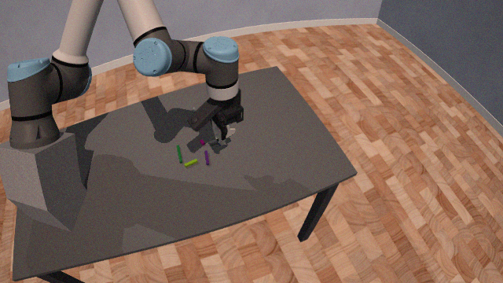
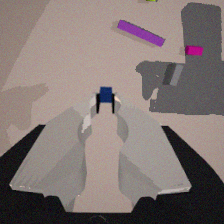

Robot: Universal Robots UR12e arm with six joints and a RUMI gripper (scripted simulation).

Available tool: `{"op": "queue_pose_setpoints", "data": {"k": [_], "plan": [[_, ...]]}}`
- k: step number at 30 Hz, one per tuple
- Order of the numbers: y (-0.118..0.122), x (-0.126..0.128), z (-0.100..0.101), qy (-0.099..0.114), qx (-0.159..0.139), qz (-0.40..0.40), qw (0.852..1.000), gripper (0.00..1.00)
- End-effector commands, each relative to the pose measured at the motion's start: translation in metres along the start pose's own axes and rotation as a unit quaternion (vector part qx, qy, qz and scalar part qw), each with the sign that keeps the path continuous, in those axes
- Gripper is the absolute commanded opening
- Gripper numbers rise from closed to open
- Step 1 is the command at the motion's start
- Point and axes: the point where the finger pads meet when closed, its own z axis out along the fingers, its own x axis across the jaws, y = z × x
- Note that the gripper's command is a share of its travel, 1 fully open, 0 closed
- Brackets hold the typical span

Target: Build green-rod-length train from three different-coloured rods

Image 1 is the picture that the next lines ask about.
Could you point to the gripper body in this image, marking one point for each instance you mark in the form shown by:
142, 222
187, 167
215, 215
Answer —
231, 112

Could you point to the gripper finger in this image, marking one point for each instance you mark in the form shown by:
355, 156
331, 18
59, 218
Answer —
224, 132
214, 129

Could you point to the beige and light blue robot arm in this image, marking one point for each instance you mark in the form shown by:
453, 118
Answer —
36, 85

